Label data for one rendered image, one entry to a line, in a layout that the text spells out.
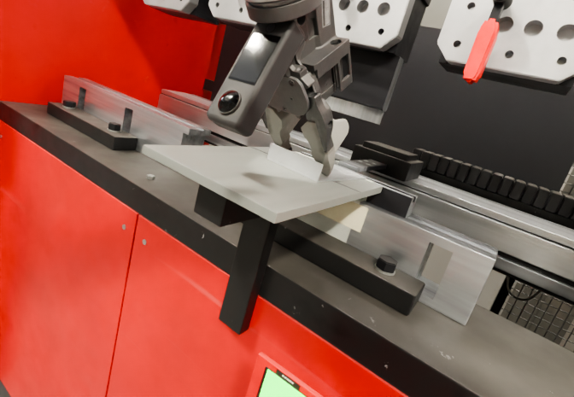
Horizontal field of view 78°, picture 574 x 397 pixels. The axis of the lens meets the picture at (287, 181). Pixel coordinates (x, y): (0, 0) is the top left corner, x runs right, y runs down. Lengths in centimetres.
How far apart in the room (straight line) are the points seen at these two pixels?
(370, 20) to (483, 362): 43
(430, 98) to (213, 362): 81
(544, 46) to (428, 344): 34
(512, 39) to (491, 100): 55
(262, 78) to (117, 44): 95
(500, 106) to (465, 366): 70
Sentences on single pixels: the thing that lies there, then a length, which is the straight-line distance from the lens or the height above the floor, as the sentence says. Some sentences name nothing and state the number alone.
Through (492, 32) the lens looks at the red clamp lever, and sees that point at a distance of 45.
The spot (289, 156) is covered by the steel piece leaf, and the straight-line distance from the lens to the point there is 45.
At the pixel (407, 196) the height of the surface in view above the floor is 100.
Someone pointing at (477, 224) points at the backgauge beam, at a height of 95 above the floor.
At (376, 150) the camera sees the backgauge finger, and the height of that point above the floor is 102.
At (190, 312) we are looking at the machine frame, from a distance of 60.
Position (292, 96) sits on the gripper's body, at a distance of 38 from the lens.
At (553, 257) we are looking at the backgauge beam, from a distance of 76.
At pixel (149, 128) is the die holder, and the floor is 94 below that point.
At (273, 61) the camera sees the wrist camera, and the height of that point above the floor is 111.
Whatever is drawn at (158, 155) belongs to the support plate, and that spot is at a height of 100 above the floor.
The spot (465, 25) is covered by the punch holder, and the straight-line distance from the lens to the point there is 49.
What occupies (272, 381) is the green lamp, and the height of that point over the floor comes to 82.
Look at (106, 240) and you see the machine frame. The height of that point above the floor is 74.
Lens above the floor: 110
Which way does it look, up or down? 15 degrees down
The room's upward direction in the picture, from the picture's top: 16 degrees clockwise
